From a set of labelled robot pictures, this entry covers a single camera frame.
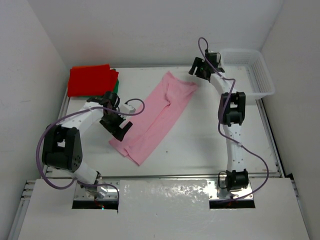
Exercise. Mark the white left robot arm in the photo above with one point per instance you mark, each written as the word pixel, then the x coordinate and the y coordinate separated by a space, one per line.
pixel 62 147

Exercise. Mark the pink t shirt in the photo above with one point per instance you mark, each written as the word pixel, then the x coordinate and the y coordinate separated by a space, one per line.
pixel 163 107

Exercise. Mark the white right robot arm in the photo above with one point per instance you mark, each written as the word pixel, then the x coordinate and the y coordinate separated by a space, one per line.
pixel 231 115

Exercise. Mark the white plastic bin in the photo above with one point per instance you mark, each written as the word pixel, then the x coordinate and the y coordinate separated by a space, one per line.
pixel 256 69

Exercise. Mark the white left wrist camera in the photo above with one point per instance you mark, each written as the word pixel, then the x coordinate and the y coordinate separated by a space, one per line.
pixel 127 109

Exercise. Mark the red t shirt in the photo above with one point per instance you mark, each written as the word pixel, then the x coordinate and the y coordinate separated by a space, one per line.
pixel 91 79

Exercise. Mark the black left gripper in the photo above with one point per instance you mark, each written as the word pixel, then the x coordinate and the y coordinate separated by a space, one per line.
pixel 117 132

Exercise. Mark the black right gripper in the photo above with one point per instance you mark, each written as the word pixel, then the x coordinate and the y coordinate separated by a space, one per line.
pixel 197 62

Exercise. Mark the green t shirt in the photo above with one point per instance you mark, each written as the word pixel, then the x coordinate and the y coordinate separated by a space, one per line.
pixel 115 90

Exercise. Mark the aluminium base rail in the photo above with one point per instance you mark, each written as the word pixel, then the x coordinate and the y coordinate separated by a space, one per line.
pixel 107 189

